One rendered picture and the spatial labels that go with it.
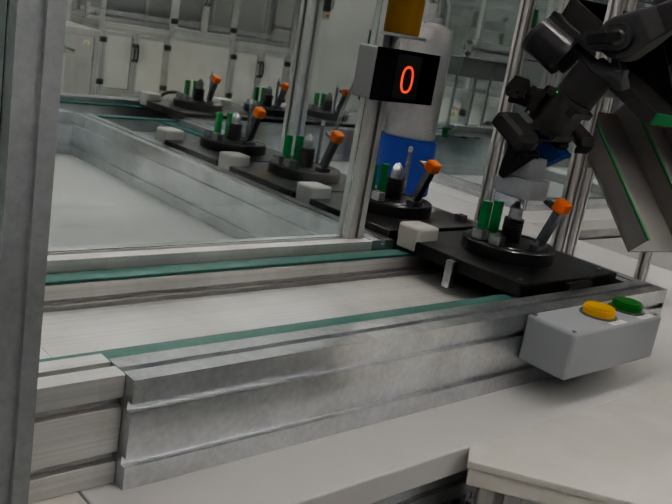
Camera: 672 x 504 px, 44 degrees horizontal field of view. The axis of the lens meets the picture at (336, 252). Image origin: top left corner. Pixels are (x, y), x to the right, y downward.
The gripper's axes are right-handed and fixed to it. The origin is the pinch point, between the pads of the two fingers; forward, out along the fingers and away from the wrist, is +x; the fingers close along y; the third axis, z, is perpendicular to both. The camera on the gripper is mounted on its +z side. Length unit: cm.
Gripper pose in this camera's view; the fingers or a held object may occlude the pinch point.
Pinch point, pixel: (524, 159)
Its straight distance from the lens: 127.4
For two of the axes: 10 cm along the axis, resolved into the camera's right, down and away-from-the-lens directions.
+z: -4.8, -7.4, 4.7
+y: -7.4, 0.5, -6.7
